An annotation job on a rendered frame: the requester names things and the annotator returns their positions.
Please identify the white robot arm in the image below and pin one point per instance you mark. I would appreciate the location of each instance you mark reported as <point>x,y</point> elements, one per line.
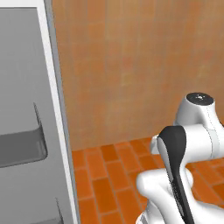
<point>198,140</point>

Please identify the grey fridge door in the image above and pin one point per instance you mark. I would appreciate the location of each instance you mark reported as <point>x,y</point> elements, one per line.
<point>26,87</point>

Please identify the grey fridge door shelf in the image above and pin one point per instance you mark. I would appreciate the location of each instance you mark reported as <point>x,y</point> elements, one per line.
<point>20,145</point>
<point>54,219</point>

